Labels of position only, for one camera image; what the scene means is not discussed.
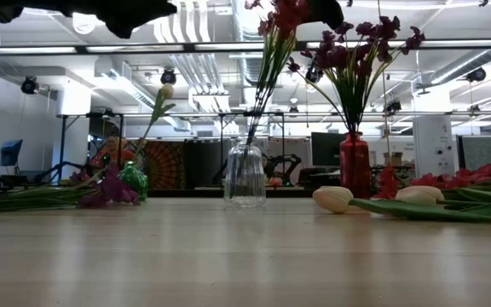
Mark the black table frame rail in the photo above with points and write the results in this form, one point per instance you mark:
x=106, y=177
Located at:
x=186, y=193

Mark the red ribbed glass vase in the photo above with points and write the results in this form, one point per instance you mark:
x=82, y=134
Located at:
x=355, y=166

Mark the green ribbed glass vase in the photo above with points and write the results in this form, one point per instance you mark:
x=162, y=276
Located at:
x=136, y=181

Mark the orange mandala tapestry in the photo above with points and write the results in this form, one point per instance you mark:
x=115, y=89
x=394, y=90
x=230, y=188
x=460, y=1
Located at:
x=166, y=164

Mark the long white LED light strip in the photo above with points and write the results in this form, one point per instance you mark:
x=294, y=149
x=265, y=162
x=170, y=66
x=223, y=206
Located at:
x=463, y=43

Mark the grey patterned panel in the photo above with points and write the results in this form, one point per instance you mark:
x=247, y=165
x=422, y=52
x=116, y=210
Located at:
x=480, y=151

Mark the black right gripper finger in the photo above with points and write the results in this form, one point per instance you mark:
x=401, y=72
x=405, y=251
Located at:
x=326, y=10

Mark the dark partition panel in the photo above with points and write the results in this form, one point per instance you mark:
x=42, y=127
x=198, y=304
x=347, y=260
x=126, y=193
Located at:
x=205, y=164

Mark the black ceiling spotlight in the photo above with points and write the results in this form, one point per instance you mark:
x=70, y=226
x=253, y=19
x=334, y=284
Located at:
x=168, y=77
x=476, y=75
x=29, y=85

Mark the brown cardboard box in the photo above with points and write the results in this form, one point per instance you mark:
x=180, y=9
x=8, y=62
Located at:
x=396, y=158

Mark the black frame bar with lights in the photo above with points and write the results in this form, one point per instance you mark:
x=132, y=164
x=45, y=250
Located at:
x=188, y=47

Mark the black monitor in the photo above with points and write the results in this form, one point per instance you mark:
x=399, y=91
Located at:
x=326, y=149

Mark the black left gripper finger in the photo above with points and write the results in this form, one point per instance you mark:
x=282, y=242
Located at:
x=134, y=15

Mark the white column with outlets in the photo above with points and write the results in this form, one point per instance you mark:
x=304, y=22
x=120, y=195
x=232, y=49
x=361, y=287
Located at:
x=433, y=145

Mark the white artificial tulip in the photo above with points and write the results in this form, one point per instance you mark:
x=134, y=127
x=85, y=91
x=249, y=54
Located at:
x=333, y=199
x=420, y=195
x=167, y=90

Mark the blue-lit monitor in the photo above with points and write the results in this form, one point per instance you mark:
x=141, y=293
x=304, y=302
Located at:
x=10, y=152

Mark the clear ribbed glass vase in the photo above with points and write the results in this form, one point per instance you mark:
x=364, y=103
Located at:
x=244, y=187

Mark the person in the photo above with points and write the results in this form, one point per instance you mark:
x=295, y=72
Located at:
x=113, y=153

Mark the silver ventilation duct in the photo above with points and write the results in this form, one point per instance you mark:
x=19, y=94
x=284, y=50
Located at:
x=254, y=25

